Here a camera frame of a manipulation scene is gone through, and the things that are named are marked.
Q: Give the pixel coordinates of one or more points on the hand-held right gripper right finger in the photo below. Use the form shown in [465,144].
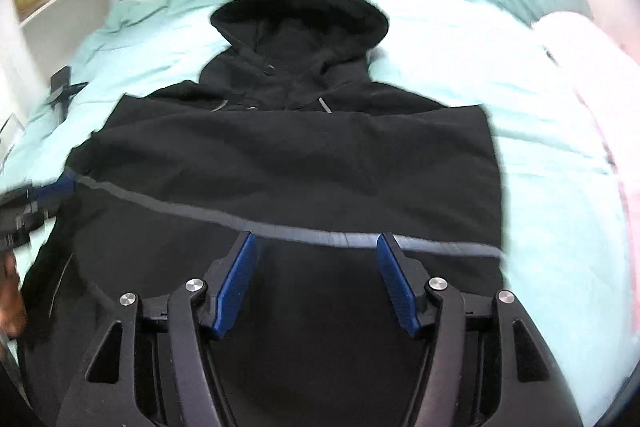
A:
[397,282]

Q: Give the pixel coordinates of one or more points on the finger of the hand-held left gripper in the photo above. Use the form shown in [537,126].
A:
[52,190]

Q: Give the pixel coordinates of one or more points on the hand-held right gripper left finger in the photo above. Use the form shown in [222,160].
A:
[235,287]

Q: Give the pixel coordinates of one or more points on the black shorts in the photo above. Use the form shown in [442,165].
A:
[280,147]

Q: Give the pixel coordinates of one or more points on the person's left hand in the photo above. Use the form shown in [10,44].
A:
[11,299]

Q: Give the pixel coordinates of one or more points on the white poster with black figure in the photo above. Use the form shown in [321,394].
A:
[9,139]

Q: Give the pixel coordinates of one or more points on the green quilt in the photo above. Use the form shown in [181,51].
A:
[450,57]

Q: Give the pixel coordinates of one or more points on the pink pillow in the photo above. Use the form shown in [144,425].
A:
[590,72]

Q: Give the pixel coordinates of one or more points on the black handheld camera device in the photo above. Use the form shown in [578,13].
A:
[62,89]

